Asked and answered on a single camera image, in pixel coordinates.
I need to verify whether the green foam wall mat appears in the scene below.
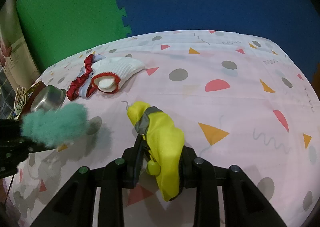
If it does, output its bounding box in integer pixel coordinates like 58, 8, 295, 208
16, 0, 131, 72

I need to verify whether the stainless steel bowl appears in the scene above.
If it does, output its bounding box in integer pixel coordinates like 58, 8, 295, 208
30, 85, 66, 112

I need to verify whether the beige printed curtain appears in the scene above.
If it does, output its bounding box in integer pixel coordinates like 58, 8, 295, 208
1, 0, 40, 90

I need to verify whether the red white fabric pouch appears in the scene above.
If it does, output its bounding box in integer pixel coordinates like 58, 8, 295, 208
66, 53, 105, 101

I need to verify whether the gold rectangular tin box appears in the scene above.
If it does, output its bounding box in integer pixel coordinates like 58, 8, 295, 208
17, 81, 46, 119

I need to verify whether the teal fluffy pompom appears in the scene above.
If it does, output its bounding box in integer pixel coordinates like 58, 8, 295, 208
20, 103, 88, 147

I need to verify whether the grey plaid blanket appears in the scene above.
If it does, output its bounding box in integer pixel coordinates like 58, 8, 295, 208
0, 68, 16, 119

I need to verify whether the white knit red-trimmed glove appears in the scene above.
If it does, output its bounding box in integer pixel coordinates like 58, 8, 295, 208
91, 56, 145, 93

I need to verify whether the pink patterned tablecloth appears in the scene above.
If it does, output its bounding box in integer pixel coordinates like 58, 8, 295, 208
4, 30, 319, 226

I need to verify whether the blue foam wall mat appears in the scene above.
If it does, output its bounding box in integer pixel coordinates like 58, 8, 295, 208
117, 0, 319, 79

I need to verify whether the cream white cloth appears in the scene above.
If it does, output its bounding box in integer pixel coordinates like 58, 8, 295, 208
14, 87, 28, 115

